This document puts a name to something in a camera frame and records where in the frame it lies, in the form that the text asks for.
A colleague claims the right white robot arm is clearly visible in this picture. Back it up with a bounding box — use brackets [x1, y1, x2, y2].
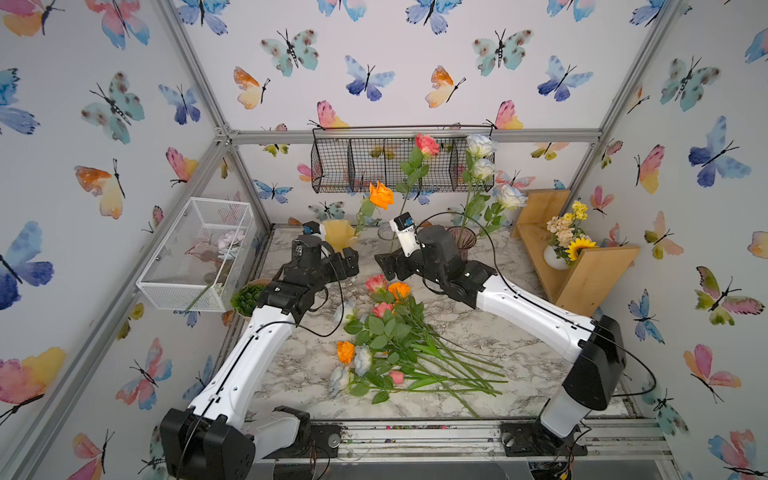
[375, 214, 627, 439]

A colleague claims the black wire wall basket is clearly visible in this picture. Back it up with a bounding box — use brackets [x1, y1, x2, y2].
[310, 124, 490, 193]

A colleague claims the pink rose lower small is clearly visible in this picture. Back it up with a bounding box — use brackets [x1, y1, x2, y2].
[388, 370, 405, 386]

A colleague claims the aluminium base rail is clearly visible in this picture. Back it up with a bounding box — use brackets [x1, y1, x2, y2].
[251, 418, 673, 464]

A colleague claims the green succulent in pink pot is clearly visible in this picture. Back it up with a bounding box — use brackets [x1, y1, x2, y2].
[230, 279, 271, 318]

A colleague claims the pink rose pile top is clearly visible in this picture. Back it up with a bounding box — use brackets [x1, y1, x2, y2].
[365, 274, 389, 295]

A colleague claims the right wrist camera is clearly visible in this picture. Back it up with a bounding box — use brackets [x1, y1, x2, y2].
[389, 212, 420, 258]

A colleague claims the wooden corner shelf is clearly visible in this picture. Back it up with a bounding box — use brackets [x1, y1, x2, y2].
[513, 190, 640, 316]

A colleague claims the clear ribbed glass vase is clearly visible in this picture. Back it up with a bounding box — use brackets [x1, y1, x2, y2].
[377, 223, 397, 241]

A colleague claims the sunflower bouquet in white vase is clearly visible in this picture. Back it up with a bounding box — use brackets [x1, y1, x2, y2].
[543, 201, 597, 270]

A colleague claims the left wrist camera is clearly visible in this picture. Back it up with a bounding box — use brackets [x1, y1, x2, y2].
[302, 221, 325, 238]

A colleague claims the purple ribbed glass vase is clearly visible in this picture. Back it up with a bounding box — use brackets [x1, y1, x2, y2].
[448, 226, 477, 261]

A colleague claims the yellow wavy glass vase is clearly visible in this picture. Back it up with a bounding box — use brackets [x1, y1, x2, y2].
[321, 220, 359, 252]

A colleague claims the white mesh wall basket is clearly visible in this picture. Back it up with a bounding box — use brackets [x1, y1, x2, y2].
[136, 197, 255, 313]

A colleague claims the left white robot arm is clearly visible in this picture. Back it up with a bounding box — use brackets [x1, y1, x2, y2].
[159, 234, 359, 479]

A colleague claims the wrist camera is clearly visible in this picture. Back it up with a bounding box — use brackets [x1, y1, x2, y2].
[389, 212, 420, 258]
[302, 221, 325, 238]

